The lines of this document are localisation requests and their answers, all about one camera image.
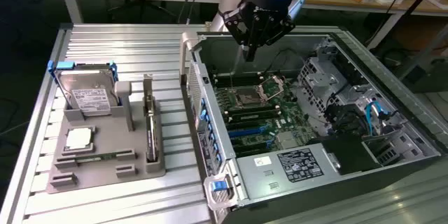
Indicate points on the socket cover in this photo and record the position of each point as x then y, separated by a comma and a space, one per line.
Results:
271, 87

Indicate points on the silver CPU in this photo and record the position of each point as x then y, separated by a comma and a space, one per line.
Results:
81, 138

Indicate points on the green motherboard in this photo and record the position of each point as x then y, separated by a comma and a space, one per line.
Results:
287, 119

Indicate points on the silver chipset heatsink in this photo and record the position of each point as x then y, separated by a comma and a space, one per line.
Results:
287, 140

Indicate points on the black tripod pole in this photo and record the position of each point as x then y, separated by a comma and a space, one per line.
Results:
411, 6

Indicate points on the black plastic duct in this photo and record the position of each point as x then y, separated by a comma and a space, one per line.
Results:
350, 155

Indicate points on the CPU socket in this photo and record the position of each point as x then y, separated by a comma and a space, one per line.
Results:
247, 98

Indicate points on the blue case latch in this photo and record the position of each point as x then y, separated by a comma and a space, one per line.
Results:
219, 186

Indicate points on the grey corner bracket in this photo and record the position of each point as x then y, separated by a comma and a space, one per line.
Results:
219, 200
193, 41

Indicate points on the grey parts rack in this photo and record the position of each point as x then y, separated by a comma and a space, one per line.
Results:
105, 166

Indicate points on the silver disk bay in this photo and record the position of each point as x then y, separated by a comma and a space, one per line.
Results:
410, 142

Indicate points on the black RAM stick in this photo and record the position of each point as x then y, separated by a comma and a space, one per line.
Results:
253, 117

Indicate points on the thin metal locking lever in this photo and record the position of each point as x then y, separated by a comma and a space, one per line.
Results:
233, 79

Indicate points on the blue slot retaining clip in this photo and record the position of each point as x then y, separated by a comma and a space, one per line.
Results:
210, 127
214, 146
213, 137
203, 114
217, 156
202, 104

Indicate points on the hard disk in blue carrier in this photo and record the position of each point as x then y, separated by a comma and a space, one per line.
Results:
87, 95

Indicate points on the open black PC case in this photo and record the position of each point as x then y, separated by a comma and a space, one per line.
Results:
403, 176

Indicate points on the silver perforated drive cage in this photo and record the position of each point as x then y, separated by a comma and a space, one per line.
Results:
317, 77

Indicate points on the graphics card with silver bracket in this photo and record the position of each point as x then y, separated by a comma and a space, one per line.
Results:
151, 129

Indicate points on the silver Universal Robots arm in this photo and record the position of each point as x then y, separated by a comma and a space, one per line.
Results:
230, 1

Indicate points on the green RAM stick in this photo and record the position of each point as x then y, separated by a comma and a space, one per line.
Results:
95, 157

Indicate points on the blue expansion slot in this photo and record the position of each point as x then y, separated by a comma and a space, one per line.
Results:
245, 131

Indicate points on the black intrusion switch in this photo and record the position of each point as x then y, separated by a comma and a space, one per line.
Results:
206, 80

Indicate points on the long black expansion slot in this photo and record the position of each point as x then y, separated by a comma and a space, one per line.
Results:
253, 150

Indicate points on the silver power supply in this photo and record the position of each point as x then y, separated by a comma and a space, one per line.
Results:
255, 179

